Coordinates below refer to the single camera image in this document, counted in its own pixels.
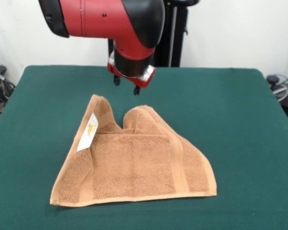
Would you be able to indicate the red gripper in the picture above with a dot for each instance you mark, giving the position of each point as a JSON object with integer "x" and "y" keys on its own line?
{"x": 141, "y": 83}

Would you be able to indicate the orange terry towel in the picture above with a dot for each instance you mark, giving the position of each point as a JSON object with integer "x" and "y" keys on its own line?
{"x": 134, "y": 167}

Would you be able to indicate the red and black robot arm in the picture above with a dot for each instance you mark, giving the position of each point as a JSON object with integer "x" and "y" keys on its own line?
{"x": 105, "y": 19}

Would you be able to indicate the dark green table cloth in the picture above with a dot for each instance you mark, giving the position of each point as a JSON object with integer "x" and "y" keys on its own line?
{"x": 230, "y": 119}

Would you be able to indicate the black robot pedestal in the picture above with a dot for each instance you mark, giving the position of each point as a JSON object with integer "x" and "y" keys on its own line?
{"x": 175, "y": 36}

